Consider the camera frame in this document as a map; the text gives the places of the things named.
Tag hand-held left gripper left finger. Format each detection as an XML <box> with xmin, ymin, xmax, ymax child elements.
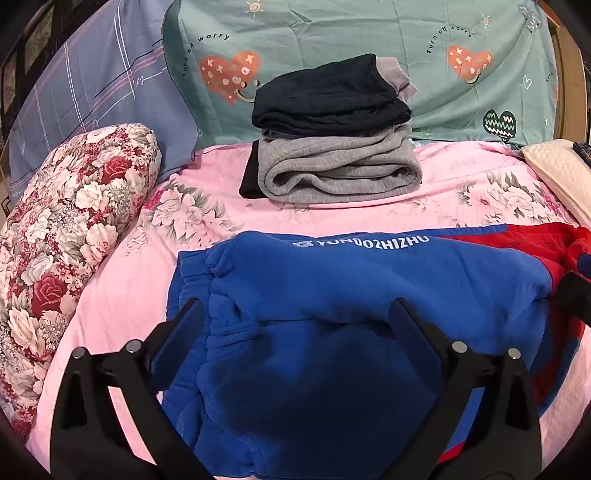
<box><xmin>50</xmin><ymin>298</ymin><xmax>218</xmax><ymax>480</ymax></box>

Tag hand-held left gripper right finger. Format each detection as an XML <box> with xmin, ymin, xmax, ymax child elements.
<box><xmin>388</xmin><ymin>298</ymin><xmax>543</xmax><ymax>480</ymax></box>

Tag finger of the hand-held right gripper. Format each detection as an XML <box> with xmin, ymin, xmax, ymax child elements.
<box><xmin>556</xmin><ymin>271</ymin><xmax>591</xmax><ymax>326</ymax></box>

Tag blue and red pants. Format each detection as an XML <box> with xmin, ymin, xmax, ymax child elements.
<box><xmin>159</xmin><ymin>223</ymin><xmax>591</xmax><ymax>480</ymax></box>

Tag folded grey pants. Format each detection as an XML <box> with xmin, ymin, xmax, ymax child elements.
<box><xmin>256</xmin><ymin>124</ymin><xmax>424</xmax><ymax>204</ymax></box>

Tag folded black pants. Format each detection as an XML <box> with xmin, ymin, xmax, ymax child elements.
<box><xmin>252</xmin><ymin>53</ymin><xmax>419</xmax><ymax>138</ymax></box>

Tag pink floral bed sheet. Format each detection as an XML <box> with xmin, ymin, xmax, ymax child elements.
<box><xmin>25</xmin><ymin>138</ymin><xmax>591</xmax><ymax>480</ymax></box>

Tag cream textured pillow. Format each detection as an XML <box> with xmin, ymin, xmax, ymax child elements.
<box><xmin>522</xmin><ymin>138</ymin><xmax>591</xmax><ymax>223</ymax></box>

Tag red floral pillow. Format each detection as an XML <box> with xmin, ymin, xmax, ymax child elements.
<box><xmin>0</xmin><ymin>122</ymin><xmax>163</xmax><ymax>439</ymax></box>

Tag black cloth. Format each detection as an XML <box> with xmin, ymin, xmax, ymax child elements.
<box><xmin>239</xmin><ymin>141</ymin><xmax>262</xmax><ymax>199</ymax></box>

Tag wooden headboard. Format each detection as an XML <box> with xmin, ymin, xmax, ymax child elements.
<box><xmin>551</xmin><ymin>16</ymin><xmax>591</xmax><ymax>145</ymax></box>

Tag blue plaid pillow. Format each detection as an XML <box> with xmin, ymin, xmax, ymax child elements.
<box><xmin>7</xmin><ymin>0</ymin><xmax>200</xmax><ymax>204</ymax></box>

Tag green heart-print blanket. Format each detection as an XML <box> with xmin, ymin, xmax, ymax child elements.
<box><xmin>161</xmin><ymin>0</ymin><xmax>561</xmax><ymax>151</ymax></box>

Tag black framed picture panel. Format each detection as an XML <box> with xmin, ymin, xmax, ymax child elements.
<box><xmin>0</xmin><ymin>0</ymin><xmax>100</xmax><ymax>121</ymax></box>

